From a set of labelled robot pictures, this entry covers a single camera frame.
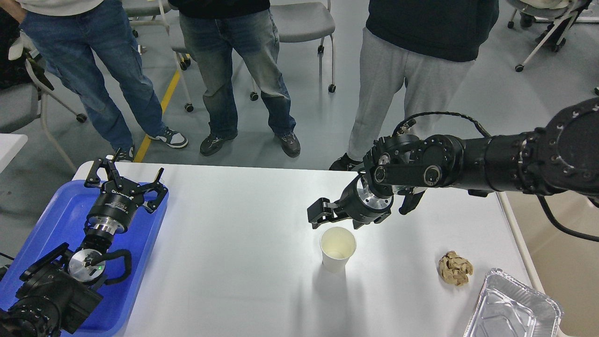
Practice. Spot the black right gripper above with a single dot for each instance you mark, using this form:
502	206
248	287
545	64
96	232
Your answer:
357	202

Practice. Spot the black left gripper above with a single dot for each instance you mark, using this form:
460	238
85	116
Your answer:
115	204

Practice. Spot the white paper cup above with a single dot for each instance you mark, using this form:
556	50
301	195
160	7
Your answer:
337	245

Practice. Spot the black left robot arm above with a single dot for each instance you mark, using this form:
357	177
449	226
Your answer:
80	269

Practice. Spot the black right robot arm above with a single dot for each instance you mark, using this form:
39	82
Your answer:
560	156

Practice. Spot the blue plastic tray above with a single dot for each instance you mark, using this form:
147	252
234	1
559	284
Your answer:
63	222

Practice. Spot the white side table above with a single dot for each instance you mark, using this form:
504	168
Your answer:
10	145

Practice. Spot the grey chair left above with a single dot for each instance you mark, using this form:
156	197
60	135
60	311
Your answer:
24	103

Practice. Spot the crumpled brown paper ball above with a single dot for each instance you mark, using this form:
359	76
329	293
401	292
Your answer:
454	269

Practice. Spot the person in blue jeans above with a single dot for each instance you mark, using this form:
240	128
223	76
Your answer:
70	34

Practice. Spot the grey chair behind legs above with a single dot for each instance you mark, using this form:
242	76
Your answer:
153	12

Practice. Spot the grey chair centre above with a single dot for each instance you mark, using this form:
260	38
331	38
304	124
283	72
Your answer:
307	21

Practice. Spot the person in grey sweatpants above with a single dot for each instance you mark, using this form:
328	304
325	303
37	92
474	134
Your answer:
425	46

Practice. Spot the aluminium foil tray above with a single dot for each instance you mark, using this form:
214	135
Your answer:
507	307

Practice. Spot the beige plastic bin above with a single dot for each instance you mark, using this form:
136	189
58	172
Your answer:
560	265

